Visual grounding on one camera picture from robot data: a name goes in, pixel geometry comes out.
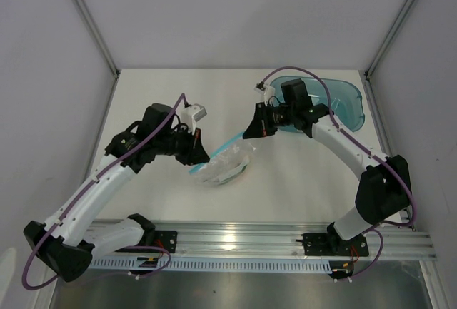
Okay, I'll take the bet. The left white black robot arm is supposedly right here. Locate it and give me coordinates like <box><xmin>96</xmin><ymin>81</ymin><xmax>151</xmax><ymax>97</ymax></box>
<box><xmin>24</xmin><ymin>103</ymin><xmax>210</xmax><ymax>283</ymax></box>

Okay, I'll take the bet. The white slotted cable duct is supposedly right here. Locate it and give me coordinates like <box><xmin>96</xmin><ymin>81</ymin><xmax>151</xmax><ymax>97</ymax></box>
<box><xmin>89</xmin><ymin>255</ymin><xmax>331</xmax><ymax>274</ymax></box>

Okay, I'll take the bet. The clear zip top bag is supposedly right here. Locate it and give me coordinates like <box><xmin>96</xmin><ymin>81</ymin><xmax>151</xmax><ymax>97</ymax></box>
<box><xmin>188</xmin><ymin>131</ymin><xmax>256</xmax><ymax>187</ymax></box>

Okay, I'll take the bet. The blue plastic tub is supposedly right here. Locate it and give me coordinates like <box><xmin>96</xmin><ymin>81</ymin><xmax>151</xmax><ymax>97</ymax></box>
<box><xmin>270</xmin><ymin>76</ymin><xmax>365</xmax><ymax>132</ymax></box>

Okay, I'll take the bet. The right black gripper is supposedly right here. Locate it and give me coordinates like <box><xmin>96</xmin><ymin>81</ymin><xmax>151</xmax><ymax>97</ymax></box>
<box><xmin>243</xmin><ymin>102</ymin><xmax>296</xmax><ymax>139</ymax></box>

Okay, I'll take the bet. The right aluminium side rail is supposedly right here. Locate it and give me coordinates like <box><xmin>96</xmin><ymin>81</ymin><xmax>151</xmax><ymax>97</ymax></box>
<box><xmin>360</xmin><ymin>71</ymin><xmax>418</xmax><ymax>231</ymax></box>

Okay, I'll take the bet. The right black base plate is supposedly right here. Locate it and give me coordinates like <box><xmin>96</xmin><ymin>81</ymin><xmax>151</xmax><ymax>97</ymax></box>
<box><xmin>296</xmin><ymin>233</ymin><xmax>369</xmax><ymax>257</ymax></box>

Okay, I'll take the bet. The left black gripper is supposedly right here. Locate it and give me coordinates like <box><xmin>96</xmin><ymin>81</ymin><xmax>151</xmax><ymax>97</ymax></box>
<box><xmin>155</xmin><ymin>123</ymin><xmax>209</xmax><ymax>166</ymax></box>

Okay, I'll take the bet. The aluminium front rail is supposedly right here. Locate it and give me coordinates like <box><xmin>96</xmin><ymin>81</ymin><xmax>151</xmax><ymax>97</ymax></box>
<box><xmin>48</xmin><ymin>220</ymin><xmax>437</xmax><ymax>262</ymax></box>

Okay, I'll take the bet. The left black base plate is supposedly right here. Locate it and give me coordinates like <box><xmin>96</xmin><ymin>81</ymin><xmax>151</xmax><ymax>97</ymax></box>
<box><xmin>117</xmin><ymin>231</ymin><xmax>178</xmax><ymax>254</ymax></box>

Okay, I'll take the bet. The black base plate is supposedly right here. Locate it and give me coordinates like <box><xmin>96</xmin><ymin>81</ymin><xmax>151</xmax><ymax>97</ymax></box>
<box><xmin>296</xmin><ymin>233</ymin><xmax>369</xmax><ymax>257</ymax></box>
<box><xmin>117</xmin><ymin>231</ymin><xmax>178</xmax><ymax>254</ymax></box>

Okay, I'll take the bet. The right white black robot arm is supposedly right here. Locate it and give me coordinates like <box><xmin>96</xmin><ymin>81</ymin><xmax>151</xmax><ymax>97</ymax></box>
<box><xmin>243</xmin><ymin>78</ymin><xmax>412</xmax><ymax>255</ymax></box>

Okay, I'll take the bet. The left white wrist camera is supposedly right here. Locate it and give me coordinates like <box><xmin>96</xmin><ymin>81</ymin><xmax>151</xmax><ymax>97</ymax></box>
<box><xmin>180</xmin><ymin>103</ymin><xmax>207</xmax><ymax>134</ymax></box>

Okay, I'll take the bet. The aluminium corner post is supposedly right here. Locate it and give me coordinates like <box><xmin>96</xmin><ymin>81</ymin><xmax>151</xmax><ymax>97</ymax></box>
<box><xmin>364</xmin><ymin>0</ymin><xmax>418</xmax><ymax>81</ymax></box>
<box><xmin>71</xmin><ymin>0</ymin><xmax>120</xmax><ymax>79</ymax></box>

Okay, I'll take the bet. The green cucumber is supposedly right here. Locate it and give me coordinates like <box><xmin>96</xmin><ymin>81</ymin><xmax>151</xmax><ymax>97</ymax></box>
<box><xmin>218</xmin><ymin>164</ymin><xmax>248</xmax><ymax>185</ymax></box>

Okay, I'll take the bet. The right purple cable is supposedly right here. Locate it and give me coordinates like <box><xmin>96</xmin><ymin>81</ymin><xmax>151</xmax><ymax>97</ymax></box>
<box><xmin>255</xmin><ymin>66</ymin><xmax>417</xmax><ymax>281</ymax></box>

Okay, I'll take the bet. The left aluminium corner post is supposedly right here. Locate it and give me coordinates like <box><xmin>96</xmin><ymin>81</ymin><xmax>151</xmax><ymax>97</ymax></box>
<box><xmin>71</xmin><ymin>0</ymin><xmax>120</xmax><ymax>79</ymax></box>

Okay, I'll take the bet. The right aluminium corner post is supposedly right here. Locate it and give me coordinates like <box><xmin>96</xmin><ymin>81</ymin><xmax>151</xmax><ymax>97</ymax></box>
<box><xmin>364</xmin><ymin>0</ymin><xmax>418</xmax><ymax>81</ymax></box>

